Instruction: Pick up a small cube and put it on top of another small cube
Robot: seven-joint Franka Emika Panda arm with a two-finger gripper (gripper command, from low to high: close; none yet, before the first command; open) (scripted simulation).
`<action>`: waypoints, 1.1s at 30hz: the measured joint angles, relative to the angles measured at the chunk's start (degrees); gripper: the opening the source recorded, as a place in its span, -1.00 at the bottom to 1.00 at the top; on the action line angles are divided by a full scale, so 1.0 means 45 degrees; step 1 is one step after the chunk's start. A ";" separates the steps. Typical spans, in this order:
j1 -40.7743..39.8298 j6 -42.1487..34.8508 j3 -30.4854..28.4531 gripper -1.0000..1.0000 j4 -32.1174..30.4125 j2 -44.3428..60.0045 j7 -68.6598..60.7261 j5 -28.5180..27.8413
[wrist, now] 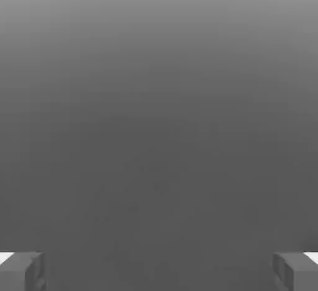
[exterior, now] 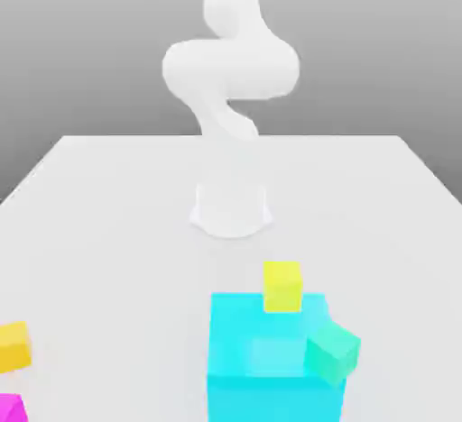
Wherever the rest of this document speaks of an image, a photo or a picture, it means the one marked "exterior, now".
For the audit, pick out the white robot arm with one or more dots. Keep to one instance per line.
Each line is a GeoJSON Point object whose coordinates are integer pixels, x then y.
{"type": "Point", "coordinates": [231, 68]}

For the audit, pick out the small lime yellow cube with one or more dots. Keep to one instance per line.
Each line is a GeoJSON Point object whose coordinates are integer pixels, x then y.
{"type": "Point", "coordinates": [282, 286]}

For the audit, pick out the small pale cyan cube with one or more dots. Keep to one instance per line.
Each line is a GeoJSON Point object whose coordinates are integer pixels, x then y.
{"type": "Point", "coordinates": [276, 357]}

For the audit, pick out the small teal green cube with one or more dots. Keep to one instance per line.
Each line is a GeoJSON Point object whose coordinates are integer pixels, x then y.
{"type": "Point", "coordinates": [332, 353]}

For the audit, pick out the small golden yellow cube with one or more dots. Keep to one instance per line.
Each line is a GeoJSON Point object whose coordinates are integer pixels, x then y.
{"type": "Point", "coordinates": [12, 348]}

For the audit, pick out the small magenta cube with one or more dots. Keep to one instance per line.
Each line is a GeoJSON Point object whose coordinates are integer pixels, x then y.
{"type": "Point", "coordinates": [10, 409]}

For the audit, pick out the large cyan box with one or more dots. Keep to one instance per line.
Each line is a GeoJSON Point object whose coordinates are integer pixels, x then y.
{"type": "Point", "coordinates": [234, 357]}

